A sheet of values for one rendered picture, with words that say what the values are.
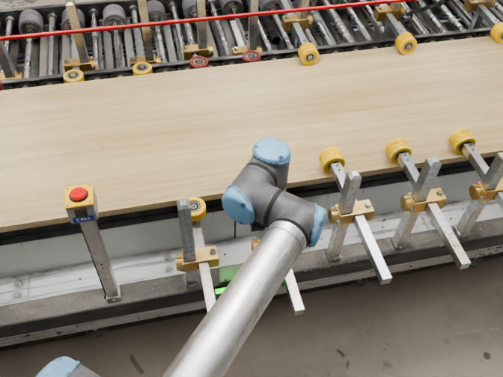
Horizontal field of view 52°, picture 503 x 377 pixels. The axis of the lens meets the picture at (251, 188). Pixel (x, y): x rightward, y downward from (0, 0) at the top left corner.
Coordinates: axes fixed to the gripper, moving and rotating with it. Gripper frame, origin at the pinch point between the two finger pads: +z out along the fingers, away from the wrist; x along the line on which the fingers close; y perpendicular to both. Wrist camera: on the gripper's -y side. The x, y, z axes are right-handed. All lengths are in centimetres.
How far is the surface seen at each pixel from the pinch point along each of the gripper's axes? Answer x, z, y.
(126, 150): -54, 11, 39
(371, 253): 9.1, 5.0, -28.6
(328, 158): -29.4, 3.7, -27.9
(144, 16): -115, -4, 26
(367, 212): -5.4, 4.1, -32.8
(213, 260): -5.4, 16.5, 16.6
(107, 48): -142, 27, 45
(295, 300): 14.1, 15.0, -4.6
